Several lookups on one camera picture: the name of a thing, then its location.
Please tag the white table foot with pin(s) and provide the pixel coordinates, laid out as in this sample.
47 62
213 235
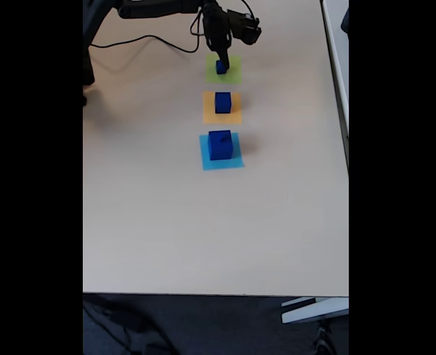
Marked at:
314 312

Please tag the small blue cube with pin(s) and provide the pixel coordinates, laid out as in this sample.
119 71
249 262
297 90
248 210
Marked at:
219 67

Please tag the green paper square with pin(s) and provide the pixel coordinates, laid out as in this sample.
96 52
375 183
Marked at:
234 75

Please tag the light blue paper square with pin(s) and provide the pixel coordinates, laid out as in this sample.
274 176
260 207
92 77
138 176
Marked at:
205 162

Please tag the large blue cube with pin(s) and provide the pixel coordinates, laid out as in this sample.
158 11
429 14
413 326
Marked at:
214 142

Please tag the medium blue cube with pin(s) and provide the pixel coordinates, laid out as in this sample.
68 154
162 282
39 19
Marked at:
222 103

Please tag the orange paper square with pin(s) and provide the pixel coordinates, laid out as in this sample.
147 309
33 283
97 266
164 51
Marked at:
208 116

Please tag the dark chair part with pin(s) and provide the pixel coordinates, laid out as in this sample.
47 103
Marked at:
346 22

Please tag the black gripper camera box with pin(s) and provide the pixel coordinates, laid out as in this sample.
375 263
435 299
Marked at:
245 27

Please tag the white side table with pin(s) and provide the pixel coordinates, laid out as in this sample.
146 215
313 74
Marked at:
338 55

